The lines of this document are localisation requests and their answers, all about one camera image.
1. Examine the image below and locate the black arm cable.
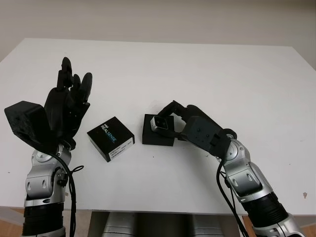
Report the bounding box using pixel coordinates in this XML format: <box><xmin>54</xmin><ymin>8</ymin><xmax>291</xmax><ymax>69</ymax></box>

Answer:
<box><xmin>216</xmin><ymin>158</ymin><xmax>247</xmax><ymax>237</ymax></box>
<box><xmin>49</xmin><ymin>153</ymin><xmax>84</xmax><ymax>237</ymax></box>

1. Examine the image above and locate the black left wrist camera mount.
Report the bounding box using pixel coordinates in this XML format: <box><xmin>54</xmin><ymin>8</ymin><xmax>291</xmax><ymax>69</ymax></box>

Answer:
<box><xmin>4</xmin><ymin>100</ymin><xmax>54</xmax><ymax>151</ymax></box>

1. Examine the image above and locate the small silver depth camera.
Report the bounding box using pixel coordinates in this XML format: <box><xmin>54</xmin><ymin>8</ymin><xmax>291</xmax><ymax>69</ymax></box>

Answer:
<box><xmin>150</xmin><ymin>115</ymin><xmax>174</xmax><ymax>132</ymax></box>

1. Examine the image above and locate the black RealSense box lid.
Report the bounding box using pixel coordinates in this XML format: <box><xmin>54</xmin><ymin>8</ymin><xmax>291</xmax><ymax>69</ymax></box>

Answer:
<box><xmin>86</xmin><ymin>116</ymin><xmax>136</xmax><ymax>163</ymax></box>

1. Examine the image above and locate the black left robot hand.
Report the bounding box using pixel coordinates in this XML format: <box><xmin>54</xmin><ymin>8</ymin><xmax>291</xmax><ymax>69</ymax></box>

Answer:
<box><xmin>43</xmin><ymin>57</ymin><xmax>94</xmax><ymax>150</ymax></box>

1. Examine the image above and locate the black box base with foam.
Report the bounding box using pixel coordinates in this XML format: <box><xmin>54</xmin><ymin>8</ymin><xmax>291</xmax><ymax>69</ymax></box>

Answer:
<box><xmin>142</xmin><ymin>114</ymin><xmax>175</xmax><ymax>147</ymax></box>

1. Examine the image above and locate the grey and black robot torso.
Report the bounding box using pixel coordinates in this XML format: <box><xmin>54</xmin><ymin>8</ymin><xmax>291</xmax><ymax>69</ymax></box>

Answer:
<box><xmin>103</xmin><ymin>212</ymin><xmax>244</xmax><ymax>237</ymax></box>

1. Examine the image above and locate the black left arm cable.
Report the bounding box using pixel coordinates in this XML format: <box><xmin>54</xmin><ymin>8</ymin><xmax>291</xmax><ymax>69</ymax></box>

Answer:
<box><xmin>49</xmin><ymin>153</ymin><xmax>84</xmax><ymax>237</ymax></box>

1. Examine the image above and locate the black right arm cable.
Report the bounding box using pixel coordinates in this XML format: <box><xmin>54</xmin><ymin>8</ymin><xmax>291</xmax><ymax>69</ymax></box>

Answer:
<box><xmin>216</xmin><ymin>158</ymin><xmax>247</xmax><ymax>237</ymax></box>

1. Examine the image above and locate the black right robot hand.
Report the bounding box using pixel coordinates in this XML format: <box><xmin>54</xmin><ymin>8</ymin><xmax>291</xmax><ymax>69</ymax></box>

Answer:
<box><xmin>157</xmin><ymin>100</ymin><xmax>207</xmax><ymax>142</ymax></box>

